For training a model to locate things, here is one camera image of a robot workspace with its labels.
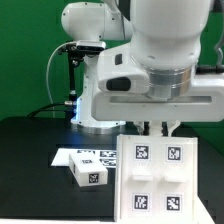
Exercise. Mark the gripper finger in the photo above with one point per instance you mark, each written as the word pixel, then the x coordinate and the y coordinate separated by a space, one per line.
pixel 146 129
pixel 172 126

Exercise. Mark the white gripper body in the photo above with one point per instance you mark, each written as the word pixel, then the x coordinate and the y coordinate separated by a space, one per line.
pixel 203 102

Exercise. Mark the white cabinet body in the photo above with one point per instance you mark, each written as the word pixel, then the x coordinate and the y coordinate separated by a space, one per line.
pixel 200 214

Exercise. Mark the white box block with markers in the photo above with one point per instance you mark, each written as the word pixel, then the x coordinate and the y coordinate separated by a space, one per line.
pixel 87 169

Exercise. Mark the white door panel with knob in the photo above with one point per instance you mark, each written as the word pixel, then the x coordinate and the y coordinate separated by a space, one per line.
pixel 137 177

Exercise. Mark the white door panel front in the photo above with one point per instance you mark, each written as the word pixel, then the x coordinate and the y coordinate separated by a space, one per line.
pixel 176 178

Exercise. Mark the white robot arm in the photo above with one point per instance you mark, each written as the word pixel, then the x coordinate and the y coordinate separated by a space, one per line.
pixel 141 64

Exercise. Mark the white fiducial marker sheet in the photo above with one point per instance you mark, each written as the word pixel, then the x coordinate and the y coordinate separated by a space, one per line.
pixel 105 156

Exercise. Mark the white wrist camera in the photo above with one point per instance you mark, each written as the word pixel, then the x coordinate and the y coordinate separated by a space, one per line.
pixel 117 72

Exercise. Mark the black camera on stand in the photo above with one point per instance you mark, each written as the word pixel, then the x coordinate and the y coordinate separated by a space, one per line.
pixel 77 50

